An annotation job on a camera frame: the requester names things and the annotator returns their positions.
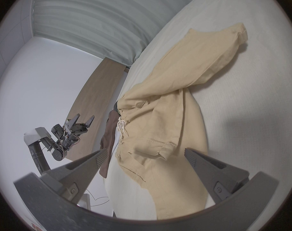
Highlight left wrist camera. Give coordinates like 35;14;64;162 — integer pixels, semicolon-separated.
51;124;65;136

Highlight tan shorts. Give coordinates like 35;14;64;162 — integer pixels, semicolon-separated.
115;23;248;220

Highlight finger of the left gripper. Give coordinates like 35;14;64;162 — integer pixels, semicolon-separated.
84;115;95;130
69;114;81;130

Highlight bed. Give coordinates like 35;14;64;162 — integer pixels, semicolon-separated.
65;0;292;220

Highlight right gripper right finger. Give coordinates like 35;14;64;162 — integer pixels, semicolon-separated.
184;148;250;201

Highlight grey-green curtain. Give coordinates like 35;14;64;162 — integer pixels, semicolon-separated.
31;0;202;65

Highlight brown garment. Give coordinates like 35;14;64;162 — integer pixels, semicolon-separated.
100;110;120;179

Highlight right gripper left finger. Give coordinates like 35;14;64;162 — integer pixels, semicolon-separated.
43;148;108;204

